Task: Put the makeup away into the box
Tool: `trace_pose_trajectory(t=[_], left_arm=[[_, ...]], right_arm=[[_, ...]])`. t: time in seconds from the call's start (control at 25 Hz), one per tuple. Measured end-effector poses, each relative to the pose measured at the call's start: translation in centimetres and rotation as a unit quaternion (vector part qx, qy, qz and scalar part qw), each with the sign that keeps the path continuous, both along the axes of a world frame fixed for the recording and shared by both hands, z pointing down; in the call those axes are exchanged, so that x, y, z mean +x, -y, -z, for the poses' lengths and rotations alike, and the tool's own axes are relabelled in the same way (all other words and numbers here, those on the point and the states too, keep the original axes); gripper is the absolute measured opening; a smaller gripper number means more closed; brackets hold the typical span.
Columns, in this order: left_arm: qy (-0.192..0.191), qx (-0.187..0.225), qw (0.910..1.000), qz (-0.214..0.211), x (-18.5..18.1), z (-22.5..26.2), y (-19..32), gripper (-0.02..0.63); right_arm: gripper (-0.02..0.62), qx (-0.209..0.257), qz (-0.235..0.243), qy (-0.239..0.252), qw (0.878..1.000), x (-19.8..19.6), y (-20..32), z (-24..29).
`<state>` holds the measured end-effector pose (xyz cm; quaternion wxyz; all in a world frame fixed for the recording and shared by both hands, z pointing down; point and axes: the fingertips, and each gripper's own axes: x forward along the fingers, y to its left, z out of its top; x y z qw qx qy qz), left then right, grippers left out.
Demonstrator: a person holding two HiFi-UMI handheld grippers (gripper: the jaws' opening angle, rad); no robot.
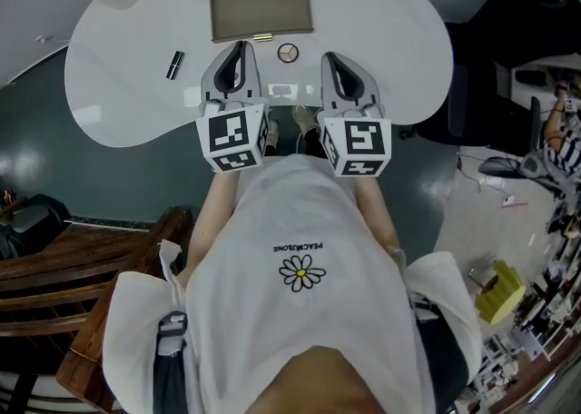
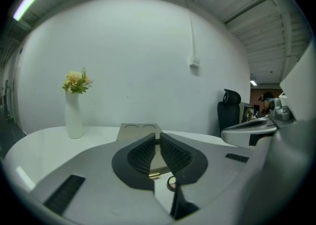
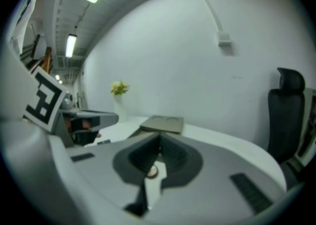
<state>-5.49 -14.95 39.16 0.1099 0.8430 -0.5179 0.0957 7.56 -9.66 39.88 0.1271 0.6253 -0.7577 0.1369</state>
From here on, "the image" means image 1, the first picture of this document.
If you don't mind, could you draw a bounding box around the cluttered shelf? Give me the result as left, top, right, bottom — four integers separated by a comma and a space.
471, 202, 581, 404

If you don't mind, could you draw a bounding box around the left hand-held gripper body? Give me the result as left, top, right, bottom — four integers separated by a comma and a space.
195, 94, 272, 174

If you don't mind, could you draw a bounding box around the person's right shoe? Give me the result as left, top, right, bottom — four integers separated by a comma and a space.
291, 104, 320, 137

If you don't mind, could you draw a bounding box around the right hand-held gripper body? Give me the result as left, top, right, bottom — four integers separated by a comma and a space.
319, 102, 393, 179

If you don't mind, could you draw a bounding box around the yellow-green stool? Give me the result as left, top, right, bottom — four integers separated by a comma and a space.
473, 259, 528, 326

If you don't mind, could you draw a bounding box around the person's chin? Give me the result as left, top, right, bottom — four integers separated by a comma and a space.
244, 344, 403, 414

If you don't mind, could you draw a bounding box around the person's shoe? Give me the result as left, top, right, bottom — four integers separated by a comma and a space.
291, 104, 320, 137
264, 118, 281, 157

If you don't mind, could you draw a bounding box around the black office chair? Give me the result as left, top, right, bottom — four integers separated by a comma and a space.
416, 0, 569, 155

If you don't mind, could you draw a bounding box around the person's black trouser leg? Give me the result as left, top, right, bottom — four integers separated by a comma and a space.
302, 127, 329, 160

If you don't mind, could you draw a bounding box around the person's left shoe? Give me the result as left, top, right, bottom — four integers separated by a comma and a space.
264, 118, 281, 157

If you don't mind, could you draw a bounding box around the dark wooden bench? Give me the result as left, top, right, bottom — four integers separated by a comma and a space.
0, 205, 197, 414

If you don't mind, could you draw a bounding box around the dark padded chair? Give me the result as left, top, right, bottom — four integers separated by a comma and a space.
0, 192, 73, 261

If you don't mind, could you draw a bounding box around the round compact makeup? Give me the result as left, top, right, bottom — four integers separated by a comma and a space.
277, 42, 300, 64

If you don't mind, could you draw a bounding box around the person's left forearm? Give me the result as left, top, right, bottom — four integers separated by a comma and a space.
188, 170, 244, 275

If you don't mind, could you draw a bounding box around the black lipstick makeup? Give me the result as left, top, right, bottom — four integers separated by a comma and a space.
164, 50, 185, 82

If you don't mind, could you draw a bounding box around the white desk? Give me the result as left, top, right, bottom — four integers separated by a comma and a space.
509, 54, 581, 114

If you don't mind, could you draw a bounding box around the black backpack strap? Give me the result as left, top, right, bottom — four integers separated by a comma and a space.
407, 291, 470, 407

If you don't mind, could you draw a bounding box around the white floor cable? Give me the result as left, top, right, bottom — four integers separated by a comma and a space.
455, 152, 506, 196

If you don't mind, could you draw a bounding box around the pink and white floor item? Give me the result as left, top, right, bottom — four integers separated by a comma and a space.
497, 194, 530, 211

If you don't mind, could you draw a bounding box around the person's right forearm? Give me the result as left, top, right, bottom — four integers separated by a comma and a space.
353, 173, 403, 252

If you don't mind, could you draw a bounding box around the white daisy print t-shirt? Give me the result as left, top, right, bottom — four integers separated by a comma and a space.
102, 153, 483, 414

